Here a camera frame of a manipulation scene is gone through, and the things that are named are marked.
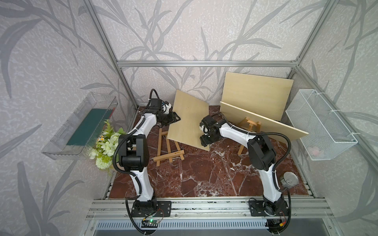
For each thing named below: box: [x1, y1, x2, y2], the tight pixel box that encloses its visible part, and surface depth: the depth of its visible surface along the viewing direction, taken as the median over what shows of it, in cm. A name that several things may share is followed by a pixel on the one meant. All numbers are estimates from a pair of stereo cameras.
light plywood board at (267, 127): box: [220, 101, 310, 139], surface depth 72 cm
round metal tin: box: [280, 171, 299, 189], surface depth 80 cm
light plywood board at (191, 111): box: [167, 89, 210, 151], surface depth 99 cm
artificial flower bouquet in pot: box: [88, 118, 126, 170], surface depth 65 cm
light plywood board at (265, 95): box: [220, 71, 294, 121], surface depth 104 cm
